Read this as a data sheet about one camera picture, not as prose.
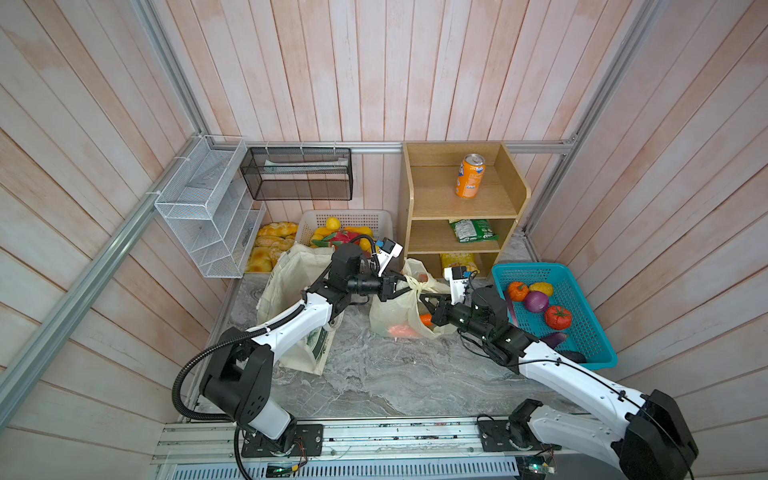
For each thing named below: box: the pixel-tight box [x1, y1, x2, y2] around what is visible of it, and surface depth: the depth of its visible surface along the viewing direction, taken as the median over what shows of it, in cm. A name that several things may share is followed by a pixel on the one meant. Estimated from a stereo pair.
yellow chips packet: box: [440, 253, 480, 276], surface depth 109 cm
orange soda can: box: [455, 153, 486, 199], surface depth 80 cm
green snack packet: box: [449, 219, 500, 243], surface depth 95 cm
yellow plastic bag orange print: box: [369, 258, 458, 339], surface depth 78 cm
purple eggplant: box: [539, 332, 567, 349], surface depth 90 cm
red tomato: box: [545, 306, 573, 330], surface depth 92 cm
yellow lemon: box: [326, 216, 341, 231], surface depth 115 cm
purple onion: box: [524, 290, 549, 313], surface depth 95 cm
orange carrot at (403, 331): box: [388, 325, 418, 338], surface depth 91 cm
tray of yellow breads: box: [246, 222, 299, 272], surface depth 113 cm
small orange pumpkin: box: [508, 281, 529, 302], surface depth 98 cm
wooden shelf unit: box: [399, 142, 531, 278], surface depth 92 cm
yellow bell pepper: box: [529, 282, 554, 297], surface depth 100 cm
